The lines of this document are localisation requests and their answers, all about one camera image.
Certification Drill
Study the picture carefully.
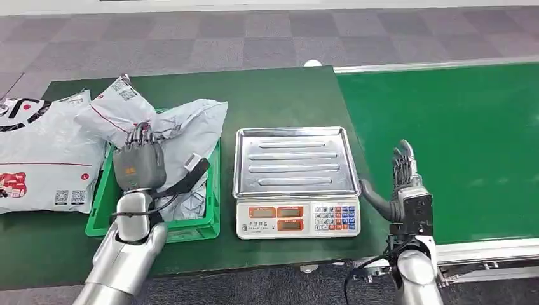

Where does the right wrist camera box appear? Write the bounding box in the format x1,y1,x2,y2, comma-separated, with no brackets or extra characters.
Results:
400,188,435,236

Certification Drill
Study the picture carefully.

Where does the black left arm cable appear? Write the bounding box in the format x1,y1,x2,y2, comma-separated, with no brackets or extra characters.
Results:
111,194,180,219

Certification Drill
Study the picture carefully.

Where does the aluminium conveyor frame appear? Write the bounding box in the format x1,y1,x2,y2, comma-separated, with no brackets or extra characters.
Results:
333,55,539,288

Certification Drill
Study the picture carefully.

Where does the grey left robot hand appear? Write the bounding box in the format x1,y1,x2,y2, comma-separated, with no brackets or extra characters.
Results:
113,122,167,193

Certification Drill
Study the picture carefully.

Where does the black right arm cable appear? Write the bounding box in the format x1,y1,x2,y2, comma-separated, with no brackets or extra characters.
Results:
343,236,416,305

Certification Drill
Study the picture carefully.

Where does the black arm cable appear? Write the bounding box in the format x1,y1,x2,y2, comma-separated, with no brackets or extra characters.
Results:
343,236,416,305
111,194,180,219

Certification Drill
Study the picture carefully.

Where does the white electronic scale steel tray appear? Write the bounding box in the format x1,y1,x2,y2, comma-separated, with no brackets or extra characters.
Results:
232,126,362,240

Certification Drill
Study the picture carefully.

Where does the green conveyor belt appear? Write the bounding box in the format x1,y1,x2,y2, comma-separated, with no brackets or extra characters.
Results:
335,63,539,245

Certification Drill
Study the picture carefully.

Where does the large grey printed parcel bag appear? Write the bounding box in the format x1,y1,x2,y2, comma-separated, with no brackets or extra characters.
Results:
0,89,107,215

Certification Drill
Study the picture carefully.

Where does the plain grey parcel bag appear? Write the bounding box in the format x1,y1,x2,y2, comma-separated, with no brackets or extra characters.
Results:
151,98,229,222

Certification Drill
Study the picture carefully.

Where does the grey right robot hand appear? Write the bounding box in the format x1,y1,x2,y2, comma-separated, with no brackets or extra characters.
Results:
360,139,422,223

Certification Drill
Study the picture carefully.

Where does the green plastic crate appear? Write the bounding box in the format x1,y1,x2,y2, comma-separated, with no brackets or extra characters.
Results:
85,107,221,244

